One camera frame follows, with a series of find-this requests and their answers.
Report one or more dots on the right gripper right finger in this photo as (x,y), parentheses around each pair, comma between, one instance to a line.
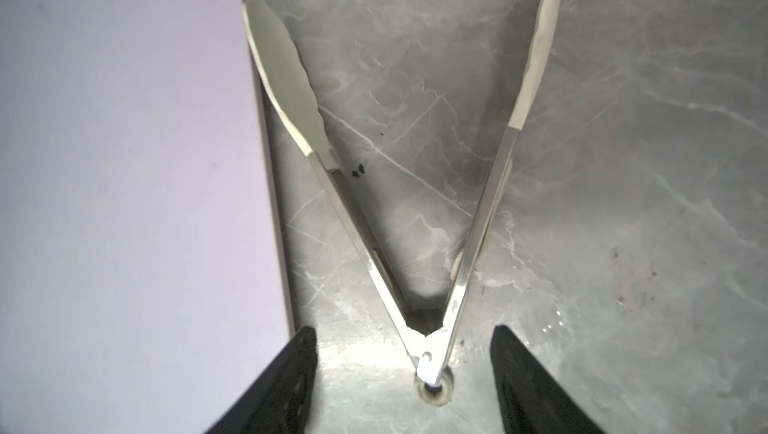
(530,399)

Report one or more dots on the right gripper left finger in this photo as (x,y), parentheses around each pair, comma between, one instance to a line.
(279,400)

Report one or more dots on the metal tongs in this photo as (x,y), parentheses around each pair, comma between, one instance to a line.
(288,88)

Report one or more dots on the purple cutting mat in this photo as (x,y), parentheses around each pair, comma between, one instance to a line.
(142,281)

